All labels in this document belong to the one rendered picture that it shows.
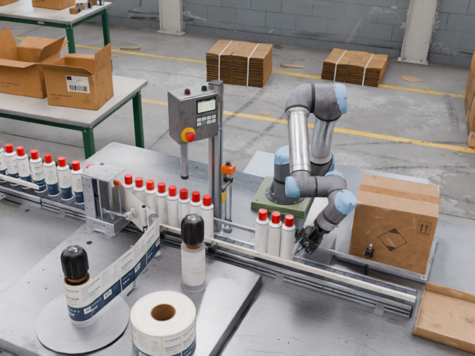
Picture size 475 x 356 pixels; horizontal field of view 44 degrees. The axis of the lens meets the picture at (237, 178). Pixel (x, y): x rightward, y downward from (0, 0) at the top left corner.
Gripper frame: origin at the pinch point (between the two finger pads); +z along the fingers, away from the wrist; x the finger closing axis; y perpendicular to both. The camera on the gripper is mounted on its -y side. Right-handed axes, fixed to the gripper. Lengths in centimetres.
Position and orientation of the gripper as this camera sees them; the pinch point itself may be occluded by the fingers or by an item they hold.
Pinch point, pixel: (296, 251)
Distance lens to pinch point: 226.2
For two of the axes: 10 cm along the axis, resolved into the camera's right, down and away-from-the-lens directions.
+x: 7.8, 6.2, -0.5
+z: -4.7, 6.4, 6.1
